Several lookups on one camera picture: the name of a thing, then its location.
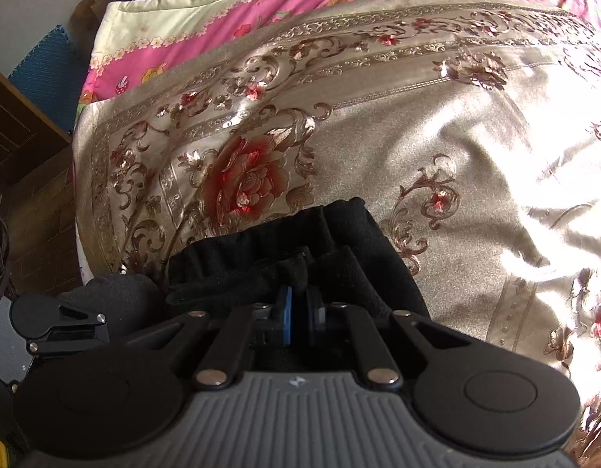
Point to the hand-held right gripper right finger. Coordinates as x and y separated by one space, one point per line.
312 313

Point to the black pants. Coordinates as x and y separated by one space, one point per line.
330 234

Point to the golden floral bedspread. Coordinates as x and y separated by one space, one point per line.
476 156

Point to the brown wooden panel cabinet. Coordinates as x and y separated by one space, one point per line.
17 126

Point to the blue foam mat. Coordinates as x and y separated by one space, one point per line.
47 78

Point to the pink cartoon quilt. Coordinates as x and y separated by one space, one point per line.
232 24

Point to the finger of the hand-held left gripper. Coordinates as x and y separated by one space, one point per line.
93 331

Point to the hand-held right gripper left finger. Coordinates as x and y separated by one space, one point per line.
285 313

